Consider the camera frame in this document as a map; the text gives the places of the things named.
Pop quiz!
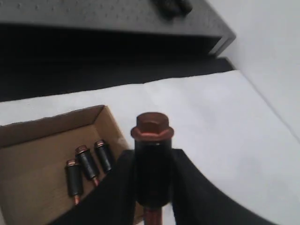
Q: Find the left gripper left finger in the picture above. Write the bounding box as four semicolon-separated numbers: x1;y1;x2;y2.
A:
52;149;144;225

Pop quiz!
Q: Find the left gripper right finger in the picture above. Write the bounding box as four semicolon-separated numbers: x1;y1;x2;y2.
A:
169;148;274;225

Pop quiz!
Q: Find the grey perforated metal bench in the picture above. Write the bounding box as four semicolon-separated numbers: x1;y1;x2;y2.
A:
0;0;237;57

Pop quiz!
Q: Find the brown cardboard box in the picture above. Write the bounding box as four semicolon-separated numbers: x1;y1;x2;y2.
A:
0;105;145;225

